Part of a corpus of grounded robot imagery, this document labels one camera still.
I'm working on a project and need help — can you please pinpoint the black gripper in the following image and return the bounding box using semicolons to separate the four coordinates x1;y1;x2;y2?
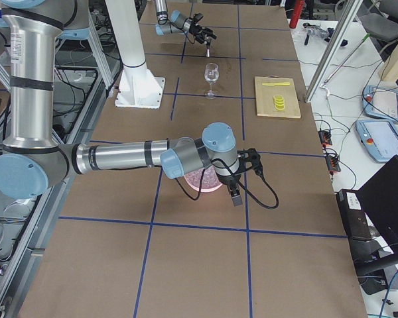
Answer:
218;167;243;207
186;18;217;45

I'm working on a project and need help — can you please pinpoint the steel double jigger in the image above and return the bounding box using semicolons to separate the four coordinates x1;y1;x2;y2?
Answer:
206;42;210;58

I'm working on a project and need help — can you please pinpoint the pink ice bowl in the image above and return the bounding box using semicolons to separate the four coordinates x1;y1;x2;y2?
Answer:
183;167;224;193

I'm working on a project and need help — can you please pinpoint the heap of ice cubes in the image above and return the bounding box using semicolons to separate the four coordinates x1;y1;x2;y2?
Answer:
186;168;220;188

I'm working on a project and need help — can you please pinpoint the clear wine glass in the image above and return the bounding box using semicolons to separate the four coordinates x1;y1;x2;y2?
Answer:
204;63;220;99

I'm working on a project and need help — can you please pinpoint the bamboo cutting board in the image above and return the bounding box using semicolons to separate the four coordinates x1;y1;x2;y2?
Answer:
254;76;301;119

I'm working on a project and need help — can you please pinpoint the yellow plastic knife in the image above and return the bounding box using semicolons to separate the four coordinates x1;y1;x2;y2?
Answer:
261;81;291;87

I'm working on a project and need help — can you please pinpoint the red fire extinguisher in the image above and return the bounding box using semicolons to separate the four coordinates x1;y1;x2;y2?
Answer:
289;0;304;29

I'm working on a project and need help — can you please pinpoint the clear plastic bag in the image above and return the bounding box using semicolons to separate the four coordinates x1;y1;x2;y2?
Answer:
302;23;332;45

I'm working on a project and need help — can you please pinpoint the black power box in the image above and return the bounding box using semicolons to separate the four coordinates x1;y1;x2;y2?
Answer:
336;189;371;242

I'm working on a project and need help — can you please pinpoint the black monitor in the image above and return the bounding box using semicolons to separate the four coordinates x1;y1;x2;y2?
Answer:
356;155;398;276

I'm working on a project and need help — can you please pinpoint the near blue teach pendant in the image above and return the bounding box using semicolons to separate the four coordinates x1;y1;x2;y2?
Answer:
356;119;398;163

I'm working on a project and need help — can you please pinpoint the blue teach pendant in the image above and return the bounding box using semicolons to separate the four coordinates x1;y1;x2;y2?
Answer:
356;119;398;163
363;85;398;123

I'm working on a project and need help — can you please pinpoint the pink thin rod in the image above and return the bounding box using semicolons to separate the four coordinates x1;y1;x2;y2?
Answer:
320;33;370;89

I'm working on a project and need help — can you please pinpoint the far blue teach pendant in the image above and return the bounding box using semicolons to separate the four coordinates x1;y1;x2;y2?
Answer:
363;85;398;123

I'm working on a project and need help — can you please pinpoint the aluminium frame post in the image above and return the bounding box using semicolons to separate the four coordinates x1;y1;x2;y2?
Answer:
304;0;363;103

